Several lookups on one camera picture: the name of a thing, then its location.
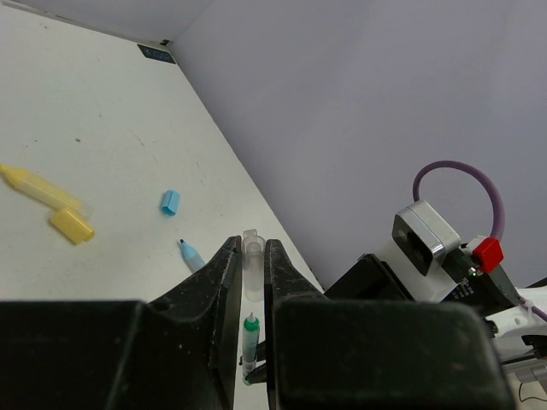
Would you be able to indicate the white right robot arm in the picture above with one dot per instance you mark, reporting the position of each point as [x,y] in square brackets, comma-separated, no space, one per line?
[517,331]

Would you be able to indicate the light blue highlighter cap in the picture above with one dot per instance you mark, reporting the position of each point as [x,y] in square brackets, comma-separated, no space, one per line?
[170,202]

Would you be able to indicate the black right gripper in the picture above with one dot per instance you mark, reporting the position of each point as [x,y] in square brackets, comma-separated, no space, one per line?
[369,279]

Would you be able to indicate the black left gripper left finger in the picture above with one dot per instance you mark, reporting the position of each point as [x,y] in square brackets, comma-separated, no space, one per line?
[176,352]

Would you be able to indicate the black table logo label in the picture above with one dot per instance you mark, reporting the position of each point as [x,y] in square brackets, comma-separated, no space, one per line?
[156,54]

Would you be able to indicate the yellow highlighter body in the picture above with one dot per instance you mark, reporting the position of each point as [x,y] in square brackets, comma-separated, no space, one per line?
[40,189]

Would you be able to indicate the yellow highlighter cap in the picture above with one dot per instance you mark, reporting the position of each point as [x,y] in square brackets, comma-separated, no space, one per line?
[72,225]

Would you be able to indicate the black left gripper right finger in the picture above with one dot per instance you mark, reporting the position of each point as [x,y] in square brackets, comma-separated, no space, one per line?
[349,354]

